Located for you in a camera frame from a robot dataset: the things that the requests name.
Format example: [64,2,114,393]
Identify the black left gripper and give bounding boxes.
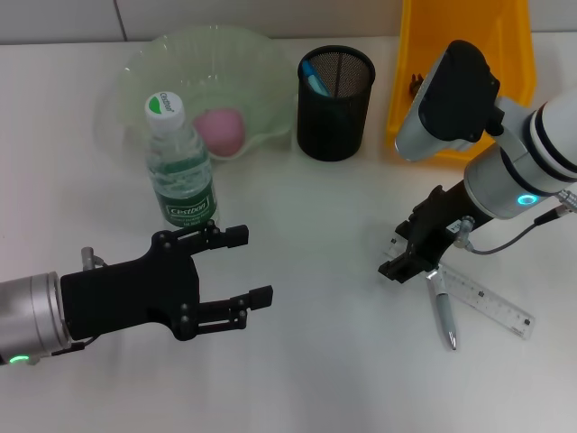
[60,224,275,343]

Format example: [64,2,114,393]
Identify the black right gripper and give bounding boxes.
[377,179,493,285]

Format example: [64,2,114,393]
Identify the silver ballpoint pen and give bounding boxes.
[425,265,462,352]

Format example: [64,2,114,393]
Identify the clear green-label water bottle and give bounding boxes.
[143,91,219,229]

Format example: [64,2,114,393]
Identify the pink peach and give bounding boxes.
[193,106,247,159]

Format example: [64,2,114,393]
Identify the blue scissors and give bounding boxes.
[300,60,333,97]

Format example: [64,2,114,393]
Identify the clear plastic ruler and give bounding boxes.
[382,238,536,342]

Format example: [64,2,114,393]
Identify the black mesh pen holder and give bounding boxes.
[296,44,377,162]

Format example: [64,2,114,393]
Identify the green glass fruit plate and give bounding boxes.
[117,24,297,167]

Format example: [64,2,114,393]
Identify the yellow plastic bin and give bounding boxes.
[383,0,538,160]

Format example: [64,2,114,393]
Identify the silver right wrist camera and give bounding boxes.
[394,39,502,163]

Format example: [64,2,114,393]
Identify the left gripper cable with plug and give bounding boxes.
[25,246,108,364]

